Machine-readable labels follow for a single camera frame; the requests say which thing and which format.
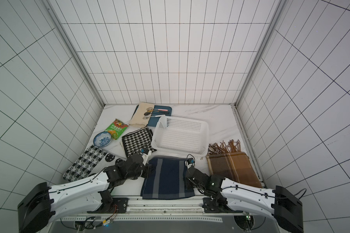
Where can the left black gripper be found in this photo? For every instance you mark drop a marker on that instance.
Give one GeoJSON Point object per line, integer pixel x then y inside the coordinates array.
{"type": "Point", "coordinates": [145, 176]}

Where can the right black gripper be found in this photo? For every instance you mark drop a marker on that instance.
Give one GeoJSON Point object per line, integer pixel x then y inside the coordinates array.
{"type": "Point", "coordinates": [188, 172]}

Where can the black white houndstooth scarf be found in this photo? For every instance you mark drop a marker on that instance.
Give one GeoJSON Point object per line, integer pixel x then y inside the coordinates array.
{"type": "Point", "coordinates": [135, 141]}

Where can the brown striped fringed scarf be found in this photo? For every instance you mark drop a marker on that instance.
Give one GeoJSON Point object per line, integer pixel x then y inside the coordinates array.
{"type": "Point", "coordinates": [228, 160]}

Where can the navy grey striped scarf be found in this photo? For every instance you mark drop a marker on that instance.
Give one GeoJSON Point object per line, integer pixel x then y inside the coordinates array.
{"type": "Point", "coordinates": [166, 180]}

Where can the white plastic perforated basket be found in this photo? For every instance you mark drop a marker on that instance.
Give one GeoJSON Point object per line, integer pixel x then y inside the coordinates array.
{"type": "Point", "coordinates": [181, 135]}

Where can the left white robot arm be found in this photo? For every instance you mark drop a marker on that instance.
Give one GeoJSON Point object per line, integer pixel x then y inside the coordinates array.
{"type": "Point", "coordinates": [45, 204]}

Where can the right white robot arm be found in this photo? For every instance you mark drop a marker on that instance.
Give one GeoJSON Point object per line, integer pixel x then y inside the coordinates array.
{"type": "Point", "coordinates": [223, 195]}

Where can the houndstooth cloth with gear prints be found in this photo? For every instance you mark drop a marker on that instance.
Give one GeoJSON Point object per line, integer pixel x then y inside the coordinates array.
{"type": "Point", "coordinates": [92, 161]}

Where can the blue patterned ceramic bowl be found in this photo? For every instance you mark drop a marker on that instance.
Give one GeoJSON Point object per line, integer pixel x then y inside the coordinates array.
{"type": "Point", "coordinates": [102, 139]}

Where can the green snack bag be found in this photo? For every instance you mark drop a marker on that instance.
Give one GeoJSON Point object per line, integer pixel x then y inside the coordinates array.
{"type": "Point", "coordinates": [116, 128]}

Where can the teal blue tray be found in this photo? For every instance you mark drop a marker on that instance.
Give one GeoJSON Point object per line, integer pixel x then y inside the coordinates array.
{"type": "Point", "coordinates": [152, 114]}

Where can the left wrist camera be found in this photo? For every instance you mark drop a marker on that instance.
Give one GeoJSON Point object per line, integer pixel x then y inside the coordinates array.
{"type": "Point", "coordinates": [145, 152]}

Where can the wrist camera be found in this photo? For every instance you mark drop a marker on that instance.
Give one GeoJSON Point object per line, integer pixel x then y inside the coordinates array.
{"type": "Point", "coordinates": [190, 161]}
{"type": "Point", "coordinates": [145, 152]}

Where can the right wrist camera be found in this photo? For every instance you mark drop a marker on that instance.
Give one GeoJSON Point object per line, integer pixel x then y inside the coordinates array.
{"type": "Point", "coordinates": [190, 161]}

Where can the metal base rail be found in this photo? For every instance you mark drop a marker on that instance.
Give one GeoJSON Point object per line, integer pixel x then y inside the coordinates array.
{"type": "Point", "coordinates": [160, 216]}

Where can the spoon with white handle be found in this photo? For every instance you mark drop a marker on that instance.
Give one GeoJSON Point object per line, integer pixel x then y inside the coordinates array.
{"type": "Point", "coordinates": [150, 116]}

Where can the spoon with red handle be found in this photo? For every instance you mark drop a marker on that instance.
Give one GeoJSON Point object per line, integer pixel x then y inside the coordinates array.
{"type": "Point", "coordinates": [150, 110]}

